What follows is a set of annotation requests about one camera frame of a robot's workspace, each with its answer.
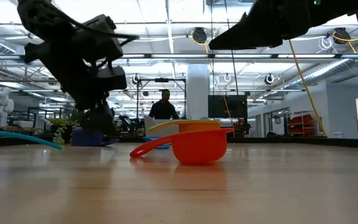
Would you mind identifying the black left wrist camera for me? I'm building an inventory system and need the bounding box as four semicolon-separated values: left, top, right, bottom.
97;65;127;91

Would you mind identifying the small blue measuring cup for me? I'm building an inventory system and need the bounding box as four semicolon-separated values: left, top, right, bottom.
143;136;170;150

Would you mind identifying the black aluminium table frame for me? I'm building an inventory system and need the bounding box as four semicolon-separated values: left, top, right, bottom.
0;134;358;149

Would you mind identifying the yellow hanging cable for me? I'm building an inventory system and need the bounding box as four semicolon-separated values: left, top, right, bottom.
288;39;328;137

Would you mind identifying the white pillar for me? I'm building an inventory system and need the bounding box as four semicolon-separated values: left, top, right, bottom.
186;63;211;121

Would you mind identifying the black monitor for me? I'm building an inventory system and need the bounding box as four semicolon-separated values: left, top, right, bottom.
208;95;248;119

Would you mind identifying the light blue measuring cup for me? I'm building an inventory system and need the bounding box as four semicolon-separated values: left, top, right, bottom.
0;129;62;151

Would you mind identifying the grey plastic basket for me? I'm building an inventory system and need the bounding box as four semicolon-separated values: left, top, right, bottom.
144;116;213;138

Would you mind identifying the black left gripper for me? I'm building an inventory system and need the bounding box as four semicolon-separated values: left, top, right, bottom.
23;34;117;136

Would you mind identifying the artificial succulent plant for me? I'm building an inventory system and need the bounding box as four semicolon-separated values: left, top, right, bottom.
50;108;85;146

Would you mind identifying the red measuring cup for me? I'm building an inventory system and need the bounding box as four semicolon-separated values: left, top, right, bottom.
129;128;234;166

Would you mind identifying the red storage bin shelf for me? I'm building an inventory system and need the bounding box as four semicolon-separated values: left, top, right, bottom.
287;113;316;136

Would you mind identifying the white robot figure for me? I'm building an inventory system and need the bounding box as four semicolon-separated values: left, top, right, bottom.
0;86;15;128

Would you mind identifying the green measuring cup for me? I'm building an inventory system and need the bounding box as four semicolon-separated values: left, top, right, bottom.
149;119;222;132

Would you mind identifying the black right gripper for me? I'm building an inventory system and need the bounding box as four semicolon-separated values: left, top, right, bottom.
209;0;315;50

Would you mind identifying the person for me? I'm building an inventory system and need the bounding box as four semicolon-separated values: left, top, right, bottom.
149;89;180;121

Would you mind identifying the black hanging cable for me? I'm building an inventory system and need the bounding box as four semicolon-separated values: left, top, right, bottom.
224;0;239;96

